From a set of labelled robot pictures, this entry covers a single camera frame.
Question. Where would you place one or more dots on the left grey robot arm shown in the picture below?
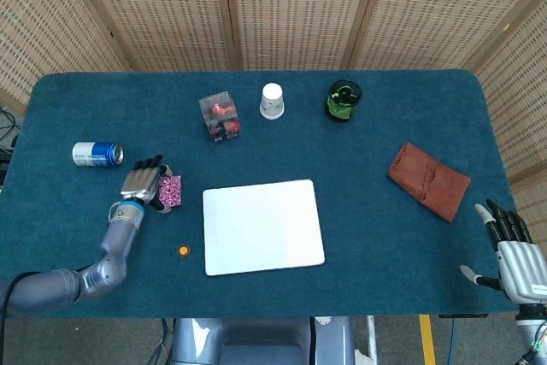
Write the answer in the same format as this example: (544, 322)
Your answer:
(115, 237)

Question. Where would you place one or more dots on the white rectangular board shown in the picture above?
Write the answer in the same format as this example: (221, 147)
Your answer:
(262, 226)

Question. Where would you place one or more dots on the blue silver drink can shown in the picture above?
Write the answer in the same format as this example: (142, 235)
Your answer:
(96, 154)

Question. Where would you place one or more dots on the woven bamboo folding screen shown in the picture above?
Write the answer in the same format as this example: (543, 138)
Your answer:
(290, 10)

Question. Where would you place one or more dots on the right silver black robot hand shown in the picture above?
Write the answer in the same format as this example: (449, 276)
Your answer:
(521, 269)

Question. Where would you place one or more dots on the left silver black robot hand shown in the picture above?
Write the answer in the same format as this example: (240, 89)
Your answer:
(139, 183)

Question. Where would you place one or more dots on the teal cloth-covered table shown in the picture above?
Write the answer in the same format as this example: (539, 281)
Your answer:
(363, 254)

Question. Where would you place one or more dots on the clear box with red items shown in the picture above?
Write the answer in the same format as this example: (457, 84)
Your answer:
(220, 117)

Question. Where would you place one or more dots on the small orange round token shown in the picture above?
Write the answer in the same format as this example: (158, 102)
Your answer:
(184, 250)

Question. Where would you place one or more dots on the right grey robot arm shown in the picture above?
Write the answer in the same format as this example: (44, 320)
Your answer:
(527, 333)

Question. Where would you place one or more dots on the grey blue robot torso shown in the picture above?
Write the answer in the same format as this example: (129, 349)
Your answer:
(256, 343)

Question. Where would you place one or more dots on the brown leather pouch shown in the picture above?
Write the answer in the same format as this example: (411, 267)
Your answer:
(429, 181)

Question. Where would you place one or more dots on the white paper cup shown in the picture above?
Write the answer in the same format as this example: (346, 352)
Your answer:
(272, 102)

